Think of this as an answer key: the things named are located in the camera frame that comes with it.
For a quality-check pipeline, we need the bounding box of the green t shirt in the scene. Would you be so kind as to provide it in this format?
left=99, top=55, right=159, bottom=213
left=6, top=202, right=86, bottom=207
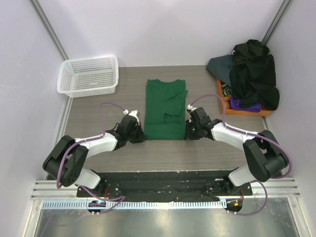
left=144, top=79, right=188, bottom=140

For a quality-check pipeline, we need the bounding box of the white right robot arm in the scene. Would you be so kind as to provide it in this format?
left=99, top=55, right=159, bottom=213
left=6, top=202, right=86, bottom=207
left=185, top=105, right=289, bottom=195

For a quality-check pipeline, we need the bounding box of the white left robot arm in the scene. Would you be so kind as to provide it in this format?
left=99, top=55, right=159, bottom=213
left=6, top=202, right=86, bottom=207
left=42, top=110, right=146, bottom=197

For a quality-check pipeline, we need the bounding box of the purple t shirt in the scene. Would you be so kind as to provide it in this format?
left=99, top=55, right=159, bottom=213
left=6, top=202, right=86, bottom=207
left=228, top=97, right=262, bottom=113

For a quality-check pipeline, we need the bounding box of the patterned cloth in tray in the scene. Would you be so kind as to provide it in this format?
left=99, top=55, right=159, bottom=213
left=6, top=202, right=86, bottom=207
left=221, top=83, right=233, bottom=97

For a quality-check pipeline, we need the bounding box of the dark teal t shirt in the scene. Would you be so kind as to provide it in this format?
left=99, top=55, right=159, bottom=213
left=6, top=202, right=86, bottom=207
left=206, top=55, right=236, bottom=87

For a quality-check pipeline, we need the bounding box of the orange tray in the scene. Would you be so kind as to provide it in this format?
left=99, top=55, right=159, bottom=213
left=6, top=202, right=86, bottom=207
left=215, top=79, right=272, bottom=117

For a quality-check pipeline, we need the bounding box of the white plastic basket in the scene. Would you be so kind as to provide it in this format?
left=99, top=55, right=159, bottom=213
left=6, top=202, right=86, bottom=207
left=57, top=55, right=119, bottom=98

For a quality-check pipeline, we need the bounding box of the black t shirt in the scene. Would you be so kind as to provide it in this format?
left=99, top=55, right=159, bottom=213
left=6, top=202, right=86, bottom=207
left=230, top=39, right=280, bottom=111

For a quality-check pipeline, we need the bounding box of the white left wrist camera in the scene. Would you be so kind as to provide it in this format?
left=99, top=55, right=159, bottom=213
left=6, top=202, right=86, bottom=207
left=123, top=109, right=139, bottom=122

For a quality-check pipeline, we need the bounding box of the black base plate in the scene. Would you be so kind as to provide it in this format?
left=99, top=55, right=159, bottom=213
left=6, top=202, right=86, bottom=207
left=91, top=170, right=253, bottom=202

